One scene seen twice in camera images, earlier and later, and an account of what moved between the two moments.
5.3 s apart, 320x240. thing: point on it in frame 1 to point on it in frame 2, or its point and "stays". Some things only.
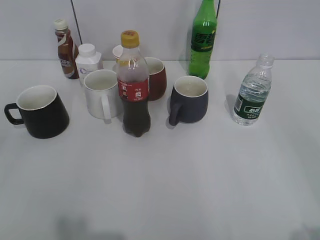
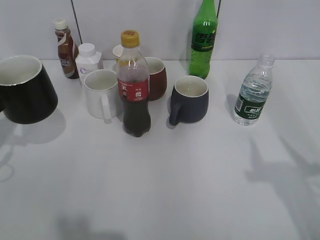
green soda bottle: (203, 38) stays
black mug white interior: (41, 109) to (27, 95)
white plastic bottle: (87, 60) stays
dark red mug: (157, 78) stays
